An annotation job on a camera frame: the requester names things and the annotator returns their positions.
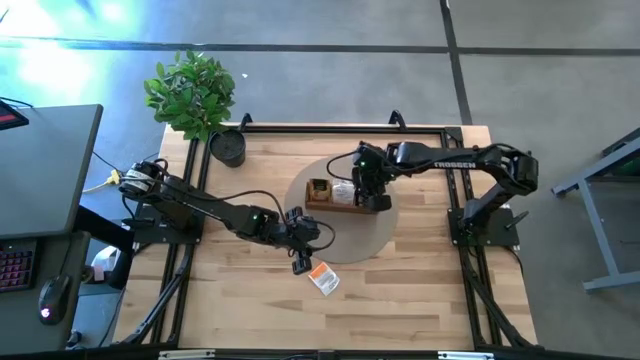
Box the pink white small item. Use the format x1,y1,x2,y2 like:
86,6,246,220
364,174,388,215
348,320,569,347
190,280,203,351
91,245,120,285

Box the green potted plant black pot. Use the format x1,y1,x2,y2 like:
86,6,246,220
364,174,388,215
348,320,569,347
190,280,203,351
143,48,248,169

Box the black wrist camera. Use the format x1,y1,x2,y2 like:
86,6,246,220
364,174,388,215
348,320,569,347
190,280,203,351
291,254,313,276
368,193,393,212

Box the black clamp lever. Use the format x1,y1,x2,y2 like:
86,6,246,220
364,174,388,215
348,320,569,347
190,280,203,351
503,210,531,232

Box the black desk stand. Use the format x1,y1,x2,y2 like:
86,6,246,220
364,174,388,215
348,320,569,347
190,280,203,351
73,203,137,292

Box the black computer mouse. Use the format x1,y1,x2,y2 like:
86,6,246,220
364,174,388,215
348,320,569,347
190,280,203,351
37,273,73,327

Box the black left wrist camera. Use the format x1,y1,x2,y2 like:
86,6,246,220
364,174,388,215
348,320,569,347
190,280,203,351
291,254,313,276

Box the black device red screen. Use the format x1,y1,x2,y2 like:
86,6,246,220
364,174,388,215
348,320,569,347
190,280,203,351
0,98,30,132

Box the wooden three-compartment tea box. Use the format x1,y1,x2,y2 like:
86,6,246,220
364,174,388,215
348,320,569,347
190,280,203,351
304,178,379,216

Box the white power cable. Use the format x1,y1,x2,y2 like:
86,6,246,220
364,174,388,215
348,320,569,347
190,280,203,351
81,178,116,196

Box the black backlit keyboard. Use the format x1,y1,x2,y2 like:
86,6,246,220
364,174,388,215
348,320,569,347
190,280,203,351
0,238,39,294

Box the white metal bracket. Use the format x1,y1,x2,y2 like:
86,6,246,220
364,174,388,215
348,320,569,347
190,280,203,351
158,349,217,360
437,350,496,360

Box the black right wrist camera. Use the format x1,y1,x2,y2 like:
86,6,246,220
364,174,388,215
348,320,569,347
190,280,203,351
368,193,393,212

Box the round beige leather mat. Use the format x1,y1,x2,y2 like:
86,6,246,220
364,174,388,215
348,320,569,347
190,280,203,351
283,157,400,265

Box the grey metal side table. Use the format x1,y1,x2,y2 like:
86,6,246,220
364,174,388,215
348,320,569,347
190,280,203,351
550,125,640,293

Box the dark grey lower desk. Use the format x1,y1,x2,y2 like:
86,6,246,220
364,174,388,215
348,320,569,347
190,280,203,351
0,232,91,357

